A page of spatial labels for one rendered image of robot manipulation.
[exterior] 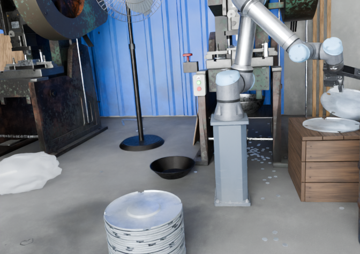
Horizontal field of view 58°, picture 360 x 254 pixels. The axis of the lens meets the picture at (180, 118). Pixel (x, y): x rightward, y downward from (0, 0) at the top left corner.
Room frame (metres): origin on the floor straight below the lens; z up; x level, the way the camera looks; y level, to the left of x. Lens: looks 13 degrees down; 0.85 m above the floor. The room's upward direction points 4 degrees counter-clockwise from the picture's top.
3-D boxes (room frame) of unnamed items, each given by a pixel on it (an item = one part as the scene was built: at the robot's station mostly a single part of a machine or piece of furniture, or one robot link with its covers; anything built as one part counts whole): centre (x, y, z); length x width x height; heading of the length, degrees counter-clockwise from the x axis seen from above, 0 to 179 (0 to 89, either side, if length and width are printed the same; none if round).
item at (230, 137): (1.61, -0.25, 0.23); 0.19 x 0.19 x 0.45; 82
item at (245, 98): (2.35, -0.46, 0.36); 0.34 x 0.34 x 0.10
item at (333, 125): (1.67, -0.81, 0.35); 0.29 x 0.29 x 0.01
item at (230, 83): (1.62, -0.26, 0.62); 0.13 x 0.12 x 0.14; 143
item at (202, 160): (2.55, -0.24, 0.45); 0.92 x 0.12 x 0.90; 165
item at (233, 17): (2.31, -0.45, 1.04); 0.17 x 0.15 x 0.30; 165
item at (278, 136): (2.41, -0.76, 0.45); 0.92 x 0.12 x 0.90; 165
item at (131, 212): (1.11, 0.16, 0.25); 0.29 x 0.29 x 0.01
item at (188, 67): (2.21, -0.10, 0.62); 0.10 x 0.06 x 0.20; 75
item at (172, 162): (2.00, 0.07, 0.04); 0.30 x 0.30 x 0.07
